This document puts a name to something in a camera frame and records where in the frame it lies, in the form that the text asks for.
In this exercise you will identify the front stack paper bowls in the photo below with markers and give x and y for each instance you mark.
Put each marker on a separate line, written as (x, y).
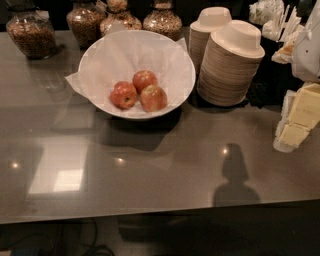
(231, 59)

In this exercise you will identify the far left cereal jar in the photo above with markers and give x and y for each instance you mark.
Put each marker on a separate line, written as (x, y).
(33, 35)

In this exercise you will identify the red apple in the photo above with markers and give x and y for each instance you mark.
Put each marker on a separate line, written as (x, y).
(153, 98)
(144, 78)
(123, 95)

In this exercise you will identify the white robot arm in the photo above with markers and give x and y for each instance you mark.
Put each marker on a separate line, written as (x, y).
(306, 52)

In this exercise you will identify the white bowl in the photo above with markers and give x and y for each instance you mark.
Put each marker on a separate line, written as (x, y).
(173, 83)

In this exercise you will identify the black cutlery holder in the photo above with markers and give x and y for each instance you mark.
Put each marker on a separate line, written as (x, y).
(272, 80)

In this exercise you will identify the cereal jar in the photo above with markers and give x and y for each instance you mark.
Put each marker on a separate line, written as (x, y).
(118, 17)
(33, 35)
(163, 20)
(84, 22)

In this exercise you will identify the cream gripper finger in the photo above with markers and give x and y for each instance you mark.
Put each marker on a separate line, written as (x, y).
(286, 107)
(304, 115)

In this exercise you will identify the stack paper bowls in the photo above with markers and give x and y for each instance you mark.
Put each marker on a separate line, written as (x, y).
(231, 59)
(209, 20)

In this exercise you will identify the white paper liner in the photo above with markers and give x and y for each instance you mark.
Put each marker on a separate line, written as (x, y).
(116, 56)

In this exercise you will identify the back stack paper bowls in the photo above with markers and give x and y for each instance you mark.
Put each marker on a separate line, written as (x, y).
(209, 20)

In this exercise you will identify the white plastic cutlery bundle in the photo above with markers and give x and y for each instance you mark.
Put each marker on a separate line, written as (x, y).
(279, 24)

